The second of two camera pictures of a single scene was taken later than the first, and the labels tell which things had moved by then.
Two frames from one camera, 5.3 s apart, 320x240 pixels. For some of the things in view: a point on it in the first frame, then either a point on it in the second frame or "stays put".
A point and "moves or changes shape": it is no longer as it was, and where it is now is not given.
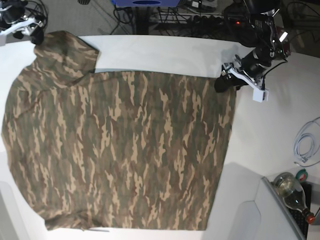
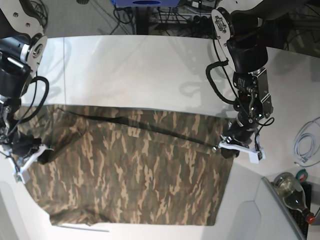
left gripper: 12,14 → 22,143
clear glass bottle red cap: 293,194 stays put
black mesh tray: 299,216 stays put
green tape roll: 302,175 stays put
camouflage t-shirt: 114,151 moves or changes shape
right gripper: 254,62 → 241,128
